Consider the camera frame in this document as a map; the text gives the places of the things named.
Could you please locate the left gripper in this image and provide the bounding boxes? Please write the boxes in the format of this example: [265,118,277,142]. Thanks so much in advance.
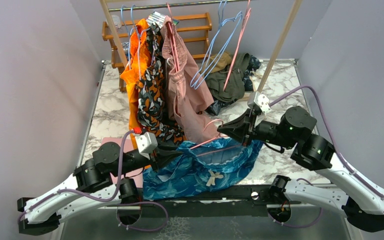
[112,138,184,178]

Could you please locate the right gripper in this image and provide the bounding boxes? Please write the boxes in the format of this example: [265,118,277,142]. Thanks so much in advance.
[218,108,297,149]

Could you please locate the pink wire hanger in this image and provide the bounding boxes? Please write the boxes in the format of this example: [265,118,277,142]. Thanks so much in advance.
[189,118,229,150]
[223,0,252,91]

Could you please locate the blue patterned shorts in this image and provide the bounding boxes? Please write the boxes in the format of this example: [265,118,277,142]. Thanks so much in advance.
[142,138,264,201]

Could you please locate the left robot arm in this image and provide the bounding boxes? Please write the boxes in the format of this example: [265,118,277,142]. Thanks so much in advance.
[17,139,182,236]

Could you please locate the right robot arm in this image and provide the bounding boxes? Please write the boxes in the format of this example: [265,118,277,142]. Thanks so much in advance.
[217,106,384,233]

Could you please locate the camouflage patterned shorts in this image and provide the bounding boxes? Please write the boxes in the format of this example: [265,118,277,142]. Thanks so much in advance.
[137,23,186,146]

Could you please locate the pink shorts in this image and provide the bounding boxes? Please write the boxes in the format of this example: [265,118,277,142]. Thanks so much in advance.
[162,16,218,144]

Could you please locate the hanger holding pink shorts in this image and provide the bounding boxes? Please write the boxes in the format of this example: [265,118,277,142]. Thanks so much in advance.
[165,2,180,72]

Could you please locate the orange shorts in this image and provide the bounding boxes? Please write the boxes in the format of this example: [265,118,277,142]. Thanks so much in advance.
[119,17,161,150]

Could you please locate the pink mat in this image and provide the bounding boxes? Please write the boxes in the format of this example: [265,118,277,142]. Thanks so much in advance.
[101,137,144,188]

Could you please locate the dark navy patterned garment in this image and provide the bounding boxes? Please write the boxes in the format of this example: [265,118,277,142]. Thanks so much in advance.
[205,54,261,116]

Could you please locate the olive green garment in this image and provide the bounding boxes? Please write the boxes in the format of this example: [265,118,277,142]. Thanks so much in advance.
[205,53,251,103]

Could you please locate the tan garment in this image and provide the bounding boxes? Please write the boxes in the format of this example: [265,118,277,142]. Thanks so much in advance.
[201,52,233,74]

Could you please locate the blue lidded jar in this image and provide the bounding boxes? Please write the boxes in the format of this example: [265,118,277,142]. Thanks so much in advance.
[122,41,130,61]

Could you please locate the wooden shelf unit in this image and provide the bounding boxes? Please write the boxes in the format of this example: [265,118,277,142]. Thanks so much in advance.
[101,12,213,73]

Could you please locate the marker pen pack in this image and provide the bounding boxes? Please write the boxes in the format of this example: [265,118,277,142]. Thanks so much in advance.
[146,11,167,29]

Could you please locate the clear plastic cup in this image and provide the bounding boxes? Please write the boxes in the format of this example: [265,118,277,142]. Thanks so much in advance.
[111,14,123,33]

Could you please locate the wooden clothes rack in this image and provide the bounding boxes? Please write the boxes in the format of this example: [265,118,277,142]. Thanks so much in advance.
[99,0,303,102]

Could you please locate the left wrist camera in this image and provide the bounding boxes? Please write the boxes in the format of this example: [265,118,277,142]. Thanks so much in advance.
[133,127,158,155]

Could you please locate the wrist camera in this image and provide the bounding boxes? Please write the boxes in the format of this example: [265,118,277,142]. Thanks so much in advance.
[247,91,271,116]
[133,127,158,155]

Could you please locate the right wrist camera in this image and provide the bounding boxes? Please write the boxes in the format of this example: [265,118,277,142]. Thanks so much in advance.
[247,91,271,116]

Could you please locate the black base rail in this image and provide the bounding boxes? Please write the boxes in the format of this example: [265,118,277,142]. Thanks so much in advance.
[156,184,285,218]

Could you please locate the blue wire hanger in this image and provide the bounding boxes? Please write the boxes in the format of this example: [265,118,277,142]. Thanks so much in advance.
[190,0,244,90]

